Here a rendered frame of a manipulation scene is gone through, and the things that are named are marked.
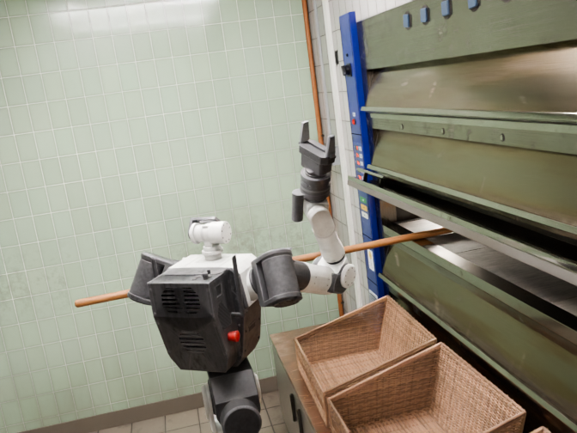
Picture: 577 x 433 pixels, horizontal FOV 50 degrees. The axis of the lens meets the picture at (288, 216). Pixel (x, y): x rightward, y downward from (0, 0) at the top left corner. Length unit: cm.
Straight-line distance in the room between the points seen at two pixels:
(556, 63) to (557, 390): 86
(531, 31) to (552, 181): 38
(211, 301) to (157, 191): 200
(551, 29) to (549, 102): 17
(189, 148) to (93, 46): 74
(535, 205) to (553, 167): 11
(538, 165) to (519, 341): 56
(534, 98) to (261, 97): 219
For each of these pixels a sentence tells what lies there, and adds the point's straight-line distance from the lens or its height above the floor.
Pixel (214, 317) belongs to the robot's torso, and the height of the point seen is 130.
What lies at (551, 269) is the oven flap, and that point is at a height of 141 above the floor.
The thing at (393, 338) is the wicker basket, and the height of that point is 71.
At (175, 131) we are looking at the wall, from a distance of 357.
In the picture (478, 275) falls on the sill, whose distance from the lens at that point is 214.
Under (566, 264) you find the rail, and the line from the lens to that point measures 143.
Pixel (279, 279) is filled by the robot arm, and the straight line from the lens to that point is 171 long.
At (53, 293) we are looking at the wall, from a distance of 378.
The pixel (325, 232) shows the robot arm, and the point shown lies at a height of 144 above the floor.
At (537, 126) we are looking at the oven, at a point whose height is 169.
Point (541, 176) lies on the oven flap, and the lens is 173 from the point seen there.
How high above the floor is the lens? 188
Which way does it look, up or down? 12 degrees down
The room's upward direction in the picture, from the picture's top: 8 degrees counter-clockwise
